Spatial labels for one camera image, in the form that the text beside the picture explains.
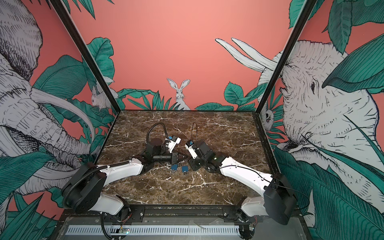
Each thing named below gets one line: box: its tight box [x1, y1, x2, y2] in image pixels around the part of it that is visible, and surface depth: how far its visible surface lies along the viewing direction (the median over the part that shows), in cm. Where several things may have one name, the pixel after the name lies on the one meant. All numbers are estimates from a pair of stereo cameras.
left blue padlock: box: [170, 164, 178, 171], surface depth 92 cm
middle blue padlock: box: [182, 166, 189, 175], surface depth 92 cm
